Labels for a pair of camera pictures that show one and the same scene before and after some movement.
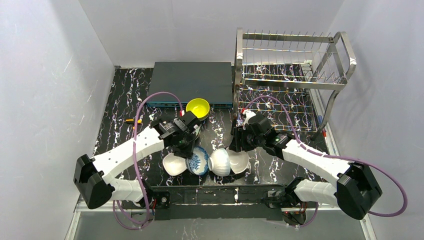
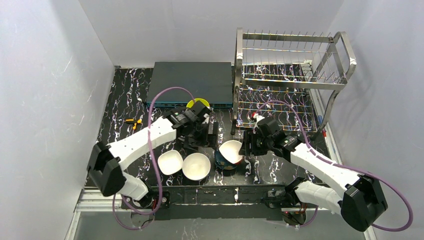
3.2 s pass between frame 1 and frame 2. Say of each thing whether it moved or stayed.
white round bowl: moved
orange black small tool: stayed
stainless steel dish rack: stayed
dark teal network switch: stayed
